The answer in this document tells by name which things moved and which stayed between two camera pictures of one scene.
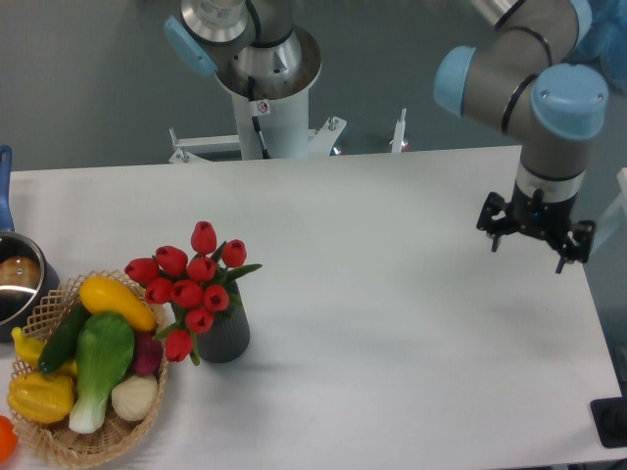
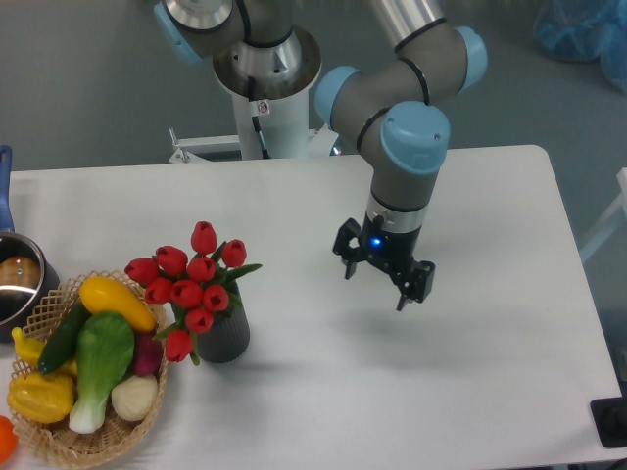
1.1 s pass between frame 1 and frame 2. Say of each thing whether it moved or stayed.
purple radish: stayed
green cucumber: stayed
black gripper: moved
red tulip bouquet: stayed
